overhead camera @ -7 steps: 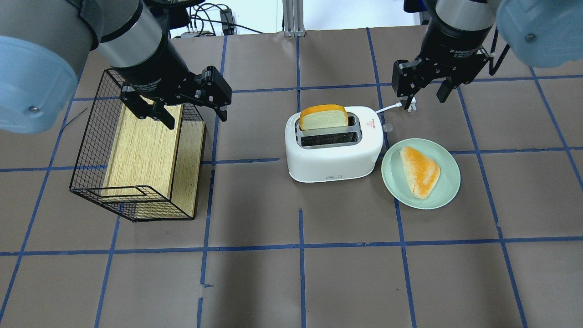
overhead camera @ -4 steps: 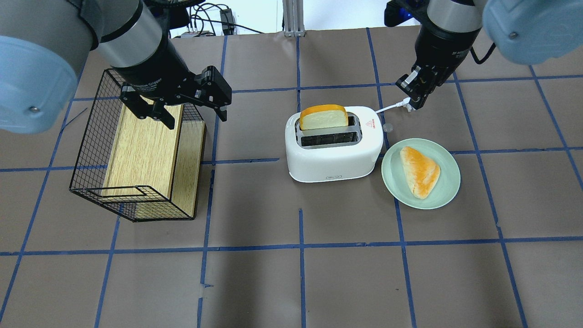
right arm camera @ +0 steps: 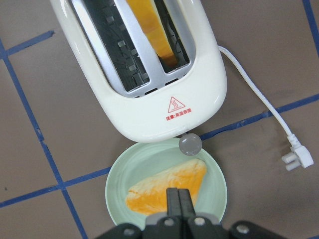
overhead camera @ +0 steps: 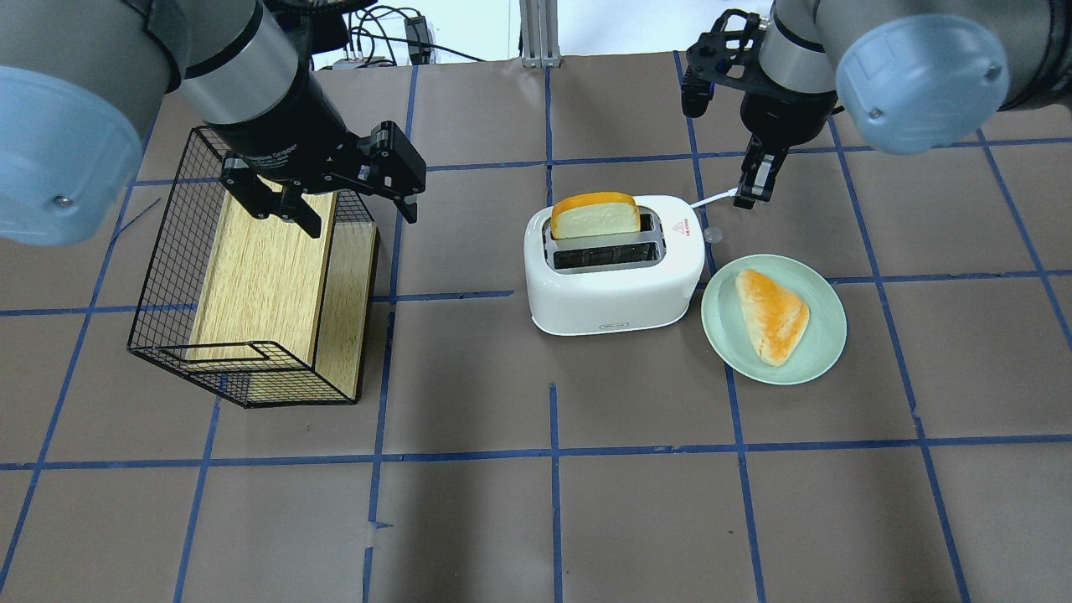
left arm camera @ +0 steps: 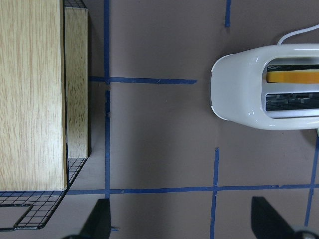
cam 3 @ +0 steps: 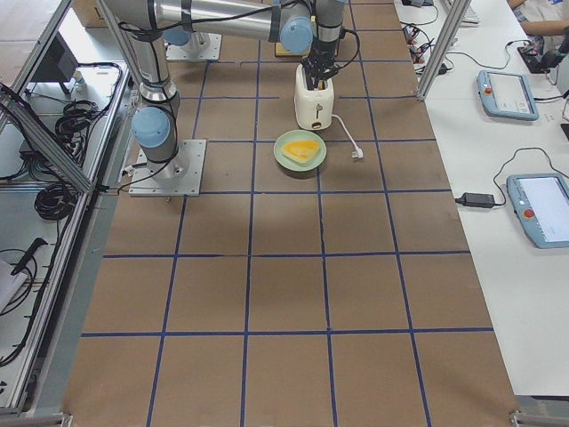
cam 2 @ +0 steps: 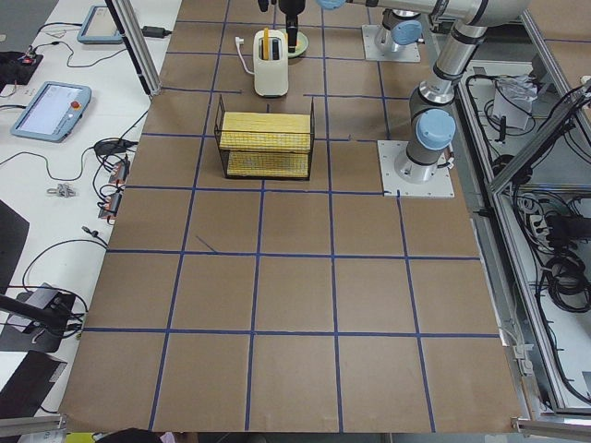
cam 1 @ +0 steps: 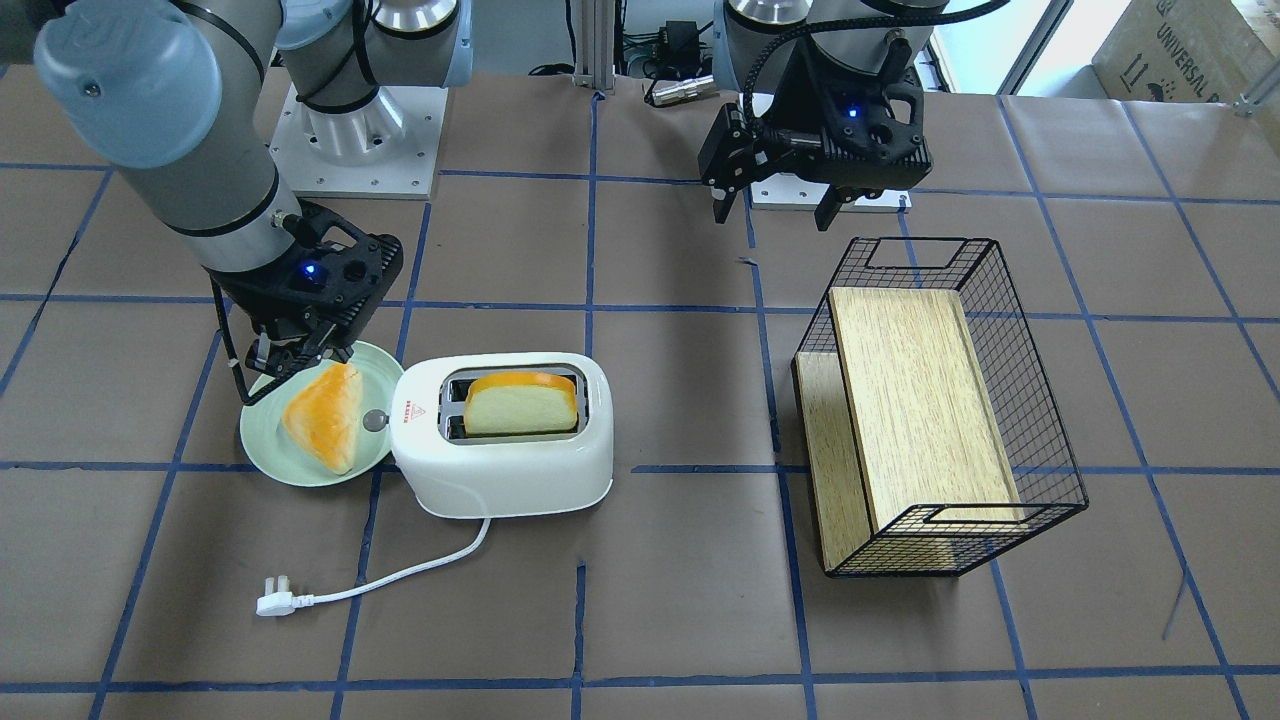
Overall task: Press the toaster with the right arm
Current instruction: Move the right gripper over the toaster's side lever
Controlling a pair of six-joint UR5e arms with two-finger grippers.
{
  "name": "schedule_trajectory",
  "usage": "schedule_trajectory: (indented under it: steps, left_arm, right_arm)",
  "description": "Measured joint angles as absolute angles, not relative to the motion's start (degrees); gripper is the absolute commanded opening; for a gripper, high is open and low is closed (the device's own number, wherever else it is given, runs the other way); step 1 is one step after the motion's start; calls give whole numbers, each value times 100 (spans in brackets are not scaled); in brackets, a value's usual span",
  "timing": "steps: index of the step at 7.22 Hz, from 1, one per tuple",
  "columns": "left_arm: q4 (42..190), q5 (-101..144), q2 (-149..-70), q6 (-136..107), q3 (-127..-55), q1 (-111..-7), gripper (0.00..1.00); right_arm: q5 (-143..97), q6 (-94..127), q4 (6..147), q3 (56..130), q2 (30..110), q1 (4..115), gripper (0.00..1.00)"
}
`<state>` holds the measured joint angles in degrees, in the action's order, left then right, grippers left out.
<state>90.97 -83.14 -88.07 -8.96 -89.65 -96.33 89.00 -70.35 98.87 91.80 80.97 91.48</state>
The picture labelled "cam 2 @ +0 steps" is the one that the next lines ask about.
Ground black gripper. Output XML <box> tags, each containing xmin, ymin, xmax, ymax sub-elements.
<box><xmin>257</xmin><ymin>0</ymin><xmax>277</xmax><ymax>12</ymax></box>
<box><xmin>279</xmin><ymin>0</ymin><xmax>306</xmax><ymax>53</ymax></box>

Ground white two-slot toaster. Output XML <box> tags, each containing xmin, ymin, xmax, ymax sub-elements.
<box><xmin>253</xmin><ymin>28</ymin><xmax>289</xmax><ymax>98</ymax></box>

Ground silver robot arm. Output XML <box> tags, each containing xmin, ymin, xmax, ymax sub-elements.
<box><xmin>360</xmin><ymin>1</ymin><xmax>529</xmax><ymax>186</ymax></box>
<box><xmin>272</xmin><ymin>0</ymin><xmax>422</xmax><ymax>54</ymax></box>

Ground bread slice in toaster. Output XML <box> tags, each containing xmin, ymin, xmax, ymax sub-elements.
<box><xmin>261</xmin><ymin>28</ymin><xmax>270</xmax><ymax>61</ymax></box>

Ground light green plate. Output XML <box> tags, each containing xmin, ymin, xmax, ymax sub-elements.
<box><xmin>287</xmin><ymin>31</ymin><xmax>309</xmax><ymax>58</ymax></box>

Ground black power adapter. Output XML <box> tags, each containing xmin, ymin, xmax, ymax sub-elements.
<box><xmin>141</xmin><ymin>26</ymin><xmax>171</xmax><ymax>39</ymax></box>

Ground wooden shelf in basket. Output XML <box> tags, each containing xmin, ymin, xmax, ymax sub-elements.
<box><xmin>218</xmin><ymin>111</ymin><xmax>312</xmax><ymax>178</ymax></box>

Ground far blue teach pendant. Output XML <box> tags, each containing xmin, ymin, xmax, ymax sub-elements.
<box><xmin>77</xmin><ymin>5</ymin><xmax>123</xmax><ymax>44</ymax></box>

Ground blue teach pendant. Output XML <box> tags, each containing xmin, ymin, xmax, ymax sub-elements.
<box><xmin>10</xmin><ymin>81</ymin><xmax>92</xmax><ymax>143</ymax></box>
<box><xmin>77</xmin><ymin>5</ymin><xmax>123</xmax><ymax>44</ymax></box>

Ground near blue teach pendant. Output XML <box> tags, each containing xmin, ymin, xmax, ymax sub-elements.
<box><xmin>10</xmin><ymin>81</ymin><xmax>92</xmax><ymax>143</ymax></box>

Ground white toaster power cord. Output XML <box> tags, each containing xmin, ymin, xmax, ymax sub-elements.
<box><xmin>234</xmin><ymin>36</ymin><xmax>257</xmax><ymax>76</ymax></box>

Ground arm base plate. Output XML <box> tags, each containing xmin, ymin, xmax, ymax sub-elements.
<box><xmin>377</xmin><ymin>140</ymin><xmax>454</xmax><ymax>198</ymax></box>
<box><xmin>362</xmin><ymin>21</ymin><xmax>422</xmax><ymax>63</ymax></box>

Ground black wire basket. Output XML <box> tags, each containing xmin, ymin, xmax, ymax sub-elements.
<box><xmin>213</xmin><ymin>94</ymin><xmax>318</xmax><ymax>182</ymax></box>

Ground aluminium frame post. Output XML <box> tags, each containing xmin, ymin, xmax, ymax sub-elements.
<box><xmin>105</xmin><ymin>0</ymin><xmax>162</xmax><ymax>97</ymax></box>

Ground coiled black cables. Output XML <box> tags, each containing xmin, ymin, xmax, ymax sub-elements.
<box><xmin>539</xmin><ymin>251</ymin><xmax>587</xmax><ymax>310</ymax></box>

